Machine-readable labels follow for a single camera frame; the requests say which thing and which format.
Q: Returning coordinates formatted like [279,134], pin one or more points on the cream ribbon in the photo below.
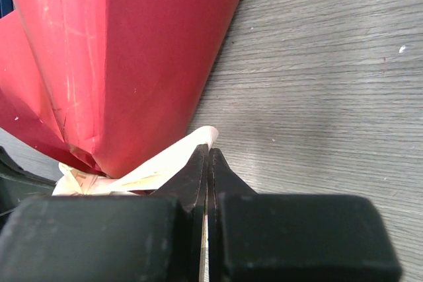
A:
[151,175]

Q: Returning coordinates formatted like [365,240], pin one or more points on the red wrapping paper sheet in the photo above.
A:
[104,85]

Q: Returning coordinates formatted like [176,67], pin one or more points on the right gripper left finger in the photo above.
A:
[155,237]

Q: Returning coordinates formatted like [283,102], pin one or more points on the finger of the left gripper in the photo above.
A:
[18,184]

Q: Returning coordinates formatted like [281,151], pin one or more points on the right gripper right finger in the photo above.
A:
[293,237]

